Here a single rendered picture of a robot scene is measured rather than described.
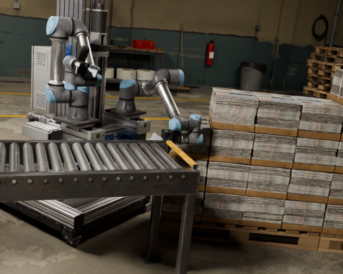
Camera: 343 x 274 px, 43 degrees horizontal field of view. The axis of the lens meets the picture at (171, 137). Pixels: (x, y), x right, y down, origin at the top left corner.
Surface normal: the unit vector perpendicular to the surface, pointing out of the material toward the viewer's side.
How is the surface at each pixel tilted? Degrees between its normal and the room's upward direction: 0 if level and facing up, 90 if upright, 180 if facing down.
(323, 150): 90
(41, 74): 90
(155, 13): 90
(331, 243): 90
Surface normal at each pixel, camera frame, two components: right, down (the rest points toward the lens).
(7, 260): 0.10, -0.96
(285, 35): 0.32, 0.28
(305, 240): -0.01, 0.25
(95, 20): -0.57, 0.16
